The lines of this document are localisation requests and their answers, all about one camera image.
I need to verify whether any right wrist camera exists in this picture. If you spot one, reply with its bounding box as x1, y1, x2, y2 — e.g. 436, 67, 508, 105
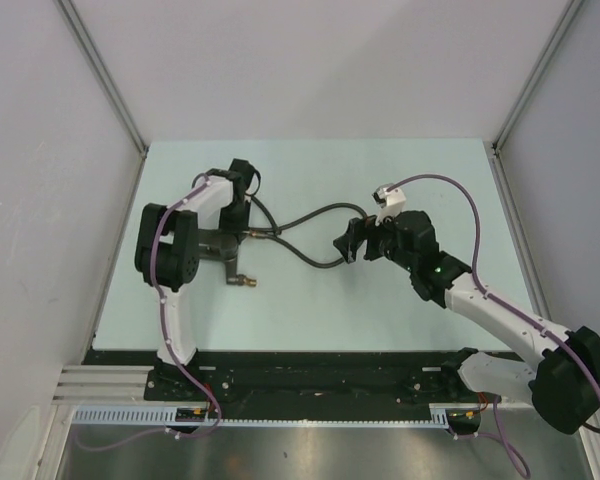
372, 184, 406, 226

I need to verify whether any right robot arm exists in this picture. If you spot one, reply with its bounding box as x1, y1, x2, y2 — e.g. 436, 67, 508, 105
333, 211, 600, 434

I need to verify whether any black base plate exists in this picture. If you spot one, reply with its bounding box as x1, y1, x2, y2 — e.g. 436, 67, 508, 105
84, 349, 495, 419

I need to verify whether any aluminium frame rail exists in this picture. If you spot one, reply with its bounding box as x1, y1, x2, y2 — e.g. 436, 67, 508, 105
52, 365, 154, 405

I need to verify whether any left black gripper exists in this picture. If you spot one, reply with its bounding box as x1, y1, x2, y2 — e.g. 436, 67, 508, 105
218, 199, 251, 241

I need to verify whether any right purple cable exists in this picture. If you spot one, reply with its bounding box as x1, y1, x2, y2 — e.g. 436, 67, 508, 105
387, 174, 600, 475

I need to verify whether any slotted cable duct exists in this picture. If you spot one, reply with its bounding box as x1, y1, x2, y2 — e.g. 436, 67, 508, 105
72, 405, 481, 429

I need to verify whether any dark grey flexible hose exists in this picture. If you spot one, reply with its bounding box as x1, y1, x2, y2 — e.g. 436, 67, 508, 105
247, 194, 374, 270

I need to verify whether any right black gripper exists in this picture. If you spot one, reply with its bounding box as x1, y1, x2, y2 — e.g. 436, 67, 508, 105
334, 205, 416, 272

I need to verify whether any right aluminium corner post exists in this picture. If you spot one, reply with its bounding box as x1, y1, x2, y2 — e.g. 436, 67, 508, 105
490, 0, 589, 156

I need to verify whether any aluminium corner post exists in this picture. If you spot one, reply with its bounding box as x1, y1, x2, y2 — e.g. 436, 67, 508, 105
490, 0, 589, 156
53, 0, 149, 159

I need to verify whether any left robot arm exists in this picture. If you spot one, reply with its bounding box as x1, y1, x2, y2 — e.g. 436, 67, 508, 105
134, 159, 261, 400

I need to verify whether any left aluminium corner post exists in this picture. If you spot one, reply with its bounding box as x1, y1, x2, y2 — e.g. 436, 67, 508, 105
53, 0, 149, 159

